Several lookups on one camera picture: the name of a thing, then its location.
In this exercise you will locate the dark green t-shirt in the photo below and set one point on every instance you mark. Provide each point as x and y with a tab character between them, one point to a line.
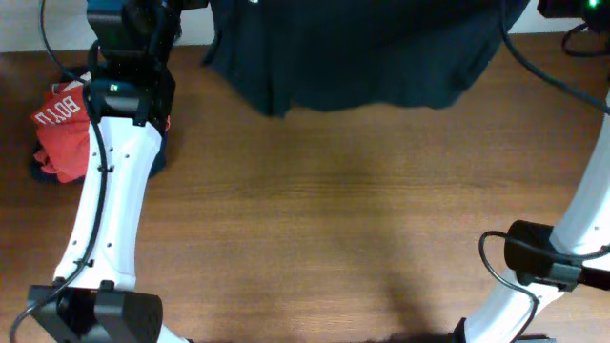
331	55

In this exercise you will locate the red printed t-shirt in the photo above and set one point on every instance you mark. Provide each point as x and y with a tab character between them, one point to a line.
62	146

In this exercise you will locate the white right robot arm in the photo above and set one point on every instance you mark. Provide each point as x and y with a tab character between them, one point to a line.
545	262

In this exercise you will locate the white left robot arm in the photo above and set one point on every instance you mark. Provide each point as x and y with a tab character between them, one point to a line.
128	99

